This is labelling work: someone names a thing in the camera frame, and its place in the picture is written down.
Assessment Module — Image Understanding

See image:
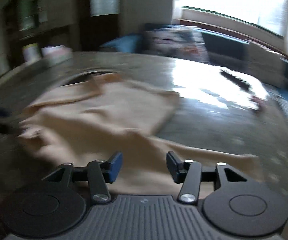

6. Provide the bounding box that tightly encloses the dark teal sofa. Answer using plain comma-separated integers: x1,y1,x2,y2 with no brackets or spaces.
100,23,288,120

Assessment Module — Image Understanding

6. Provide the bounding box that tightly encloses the tissue box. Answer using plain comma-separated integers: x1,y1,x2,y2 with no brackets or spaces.
41,45,73,66

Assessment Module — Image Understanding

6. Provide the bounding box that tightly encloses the pink hair tie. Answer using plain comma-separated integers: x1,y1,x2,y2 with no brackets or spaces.
250,96,267,112

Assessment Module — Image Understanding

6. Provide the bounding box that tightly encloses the black remote control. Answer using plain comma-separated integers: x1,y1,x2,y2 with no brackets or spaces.
220,70,250,91

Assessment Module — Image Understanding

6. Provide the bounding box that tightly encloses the beige knit garment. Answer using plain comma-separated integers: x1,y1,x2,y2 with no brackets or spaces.
19,73,263,196

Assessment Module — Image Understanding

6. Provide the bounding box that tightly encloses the dark wooden door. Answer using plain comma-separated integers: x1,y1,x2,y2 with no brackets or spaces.
77,0,120,51

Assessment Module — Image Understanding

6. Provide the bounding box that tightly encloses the butterfly print pillow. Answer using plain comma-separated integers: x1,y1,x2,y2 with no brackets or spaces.
143,26,210,63

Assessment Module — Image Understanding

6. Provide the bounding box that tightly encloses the window with green frame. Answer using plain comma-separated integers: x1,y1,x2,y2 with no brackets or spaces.
174,0,288,38

